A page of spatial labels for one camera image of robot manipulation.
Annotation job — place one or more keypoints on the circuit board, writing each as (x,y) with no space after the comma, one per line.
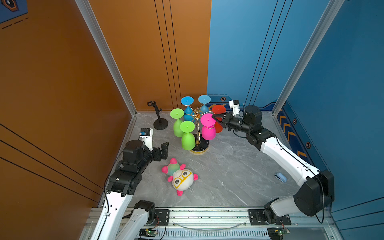
(274,234)
(148,233)

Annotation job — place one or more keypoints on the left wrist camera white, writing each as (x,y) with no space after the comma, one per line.
(146,136)

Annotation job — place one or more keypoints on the right light blue wine glass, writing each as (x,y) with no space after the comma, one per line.
(204,100)

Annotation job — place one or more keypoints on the right circuit board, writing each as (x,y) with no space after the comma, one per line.
(274,234)

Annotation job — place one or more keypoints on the pink wine glass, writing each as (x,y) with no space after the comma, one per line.
(208,130)

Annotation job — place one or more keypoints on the black phone stand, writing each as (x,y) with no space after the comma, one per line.
(160,123)

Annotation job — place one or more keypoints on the green wine glass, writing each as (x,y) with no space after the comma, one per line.
(188,138)
(177,114)

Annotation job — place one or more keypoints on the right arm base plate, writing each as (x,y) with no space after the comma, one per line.
(258,217)

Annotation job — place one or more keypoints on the plush toy with glasses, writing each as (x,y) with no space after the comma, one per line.
(179,176)

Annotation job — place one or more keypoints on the left circuit board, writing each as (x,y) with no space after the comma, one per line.
(148,233)

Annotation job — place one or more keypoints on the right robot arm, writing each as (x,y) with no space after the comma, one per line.
(316,188)

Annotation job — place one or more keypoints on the gold wine glass rack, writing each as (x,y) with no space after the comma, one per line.
(201,145)

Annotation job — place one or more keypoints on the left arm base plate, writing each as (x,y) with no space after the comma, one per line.
(155,216)

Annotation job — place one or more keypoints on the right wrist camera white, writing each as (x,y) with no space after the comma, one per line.
(235,107)

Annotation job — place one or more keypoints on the blue white stapler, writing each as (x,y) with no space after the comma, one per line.
(281,177)

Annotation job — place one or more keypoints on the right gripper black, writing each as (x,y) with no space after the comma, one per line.
(226,122)

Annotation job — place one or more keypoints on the left blue wine glass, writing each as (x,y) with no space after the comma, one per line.
(188,111)

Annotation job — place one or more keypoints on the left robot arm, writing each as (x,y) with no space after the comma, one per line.
(120,189)

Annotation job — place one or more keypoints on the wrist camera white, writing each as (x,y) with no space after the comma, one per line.
(146,136)
(235,107)

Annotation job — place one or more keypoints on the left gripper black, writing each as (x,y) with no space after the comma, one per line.
(158,157)

